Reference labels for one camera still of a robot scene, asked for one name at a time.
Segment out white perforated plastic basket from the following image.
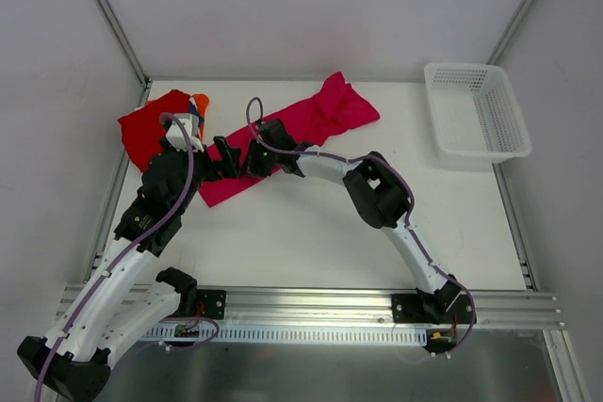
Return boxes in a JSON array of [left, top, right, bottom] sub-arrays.
[[424, 62, 532, 170]]

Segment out white slotted cable duct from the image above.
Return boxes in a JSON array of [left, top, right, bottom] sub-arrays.
[[141, 322, 427, 347]]

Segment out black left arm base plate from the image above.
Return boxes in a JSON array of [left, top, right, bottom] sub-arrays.
[[193, 288, 227, 320]]

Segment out folded red t-shirt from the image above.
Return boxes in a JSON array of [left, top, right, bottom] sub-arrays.
[[118, 90, 190, 172]]

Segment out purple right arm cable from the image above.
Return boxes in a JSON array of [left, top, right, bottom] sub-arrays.
[[246, 97, 476, 359]]

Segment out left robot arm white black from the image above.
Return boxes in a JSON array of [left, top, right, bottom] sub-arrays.
[[17, 137, 221, 401]]

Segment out right aluminium frame post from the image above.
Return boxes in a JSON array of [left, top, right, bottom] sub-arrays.
[[486, 0, 536, 65]]

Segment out aluminium frame post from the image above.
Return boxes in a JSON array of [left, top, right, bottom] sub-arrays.
[[94, 0, 150, 88], [486, 0, 536, 65]]

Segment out crimson pink t-shirt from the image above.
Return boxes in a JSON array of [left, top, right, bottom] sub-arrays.
[[199, 72, 381, 208]]

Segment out left aluminium frame post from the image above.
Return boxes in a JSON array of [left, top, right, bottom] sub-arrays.
[[94, 0, 150, 88]]

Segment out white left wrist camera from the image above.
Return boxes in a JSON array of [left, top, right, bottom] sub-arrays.
[[159, 112, 203, 152]]

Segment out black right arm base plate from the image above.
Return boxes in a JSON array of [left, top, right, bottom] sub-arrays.
[[391, 291, 476, 325]]

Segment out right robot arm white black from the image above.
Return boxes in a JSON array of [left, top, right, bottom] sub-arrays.
[[248, 120, 476, 327]]

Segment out aluminium mounting rail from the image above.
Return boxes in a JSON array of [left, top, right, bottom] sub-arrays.
[[55, 281, 565, 331]]

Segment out folded orange t-shirt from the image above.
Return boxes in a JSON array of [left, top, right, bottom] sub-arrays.
[[189, 93, 210, 139]]

